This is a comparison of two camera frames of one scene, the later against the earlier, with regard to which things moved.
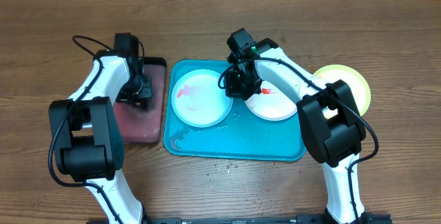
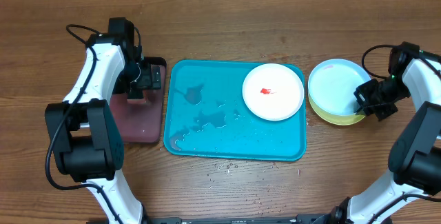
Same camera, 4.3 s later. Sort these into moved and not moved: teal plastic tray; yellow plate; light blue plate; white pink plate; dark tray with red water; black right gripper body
Moved: black right gripper body; yellow plate; light blue plate
Not moved: dark tray with red water; white pink plate; teal plastic tray
